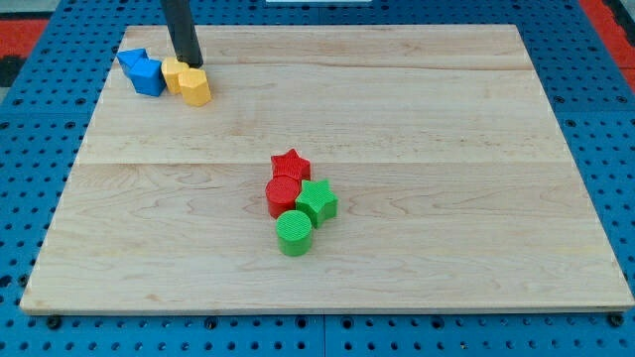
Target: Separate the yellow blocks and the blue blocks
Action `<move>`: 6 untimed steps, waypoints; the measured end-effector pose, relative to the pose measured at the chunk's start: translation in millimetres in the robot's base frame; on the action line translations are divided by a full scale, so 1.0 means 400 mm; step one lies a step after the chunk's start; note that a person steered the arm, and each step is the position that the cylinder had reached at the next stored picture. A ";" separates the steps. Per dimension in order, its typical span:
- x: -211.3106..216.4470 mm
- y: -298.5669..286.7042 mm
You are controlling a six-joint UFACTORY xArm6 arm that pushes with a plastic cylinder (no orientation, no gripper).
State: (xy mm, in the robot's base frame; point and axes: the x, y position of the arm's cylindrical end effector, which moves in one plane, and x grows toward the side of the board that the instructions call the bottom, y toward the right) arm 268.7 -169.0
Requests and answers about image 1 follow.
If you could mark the blue cube block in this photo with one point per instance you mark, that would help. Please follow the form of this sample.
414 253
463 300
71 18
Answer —
147 77

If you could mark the yellow pentagon block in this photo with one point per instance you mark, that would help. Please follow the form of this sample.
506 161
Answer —
194 87

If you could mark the red cylinder block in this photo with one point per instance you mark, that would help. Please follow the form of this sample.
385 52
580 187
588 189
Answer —
281 193

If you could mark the light wooden board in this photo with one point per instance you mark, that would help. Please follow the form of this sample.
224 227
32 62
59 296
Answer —
457 191

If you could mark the red star block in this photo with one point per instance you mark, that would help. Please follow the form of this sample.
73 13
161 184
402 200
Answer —
291 165

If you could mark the blue triangle block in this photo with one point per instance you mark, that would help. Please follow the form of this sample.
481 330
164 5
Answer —
127 59

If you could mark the green star block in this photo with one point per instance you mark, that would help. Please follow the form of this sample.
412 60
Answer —
317 201

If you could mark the green cylinder block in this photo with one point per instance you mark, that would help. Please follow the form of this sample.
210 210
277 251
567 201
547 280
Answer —
294 230

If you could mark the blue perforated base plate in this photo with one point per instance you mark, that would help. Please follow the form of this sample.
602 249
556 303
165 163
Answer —
48 107

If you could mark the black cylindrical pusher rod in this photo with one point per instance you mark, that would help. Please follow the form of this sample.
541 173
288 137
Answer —
182 31

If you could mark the yellow heart block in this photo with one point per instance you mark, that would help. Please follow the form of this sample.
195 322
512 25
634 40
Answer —
171 68

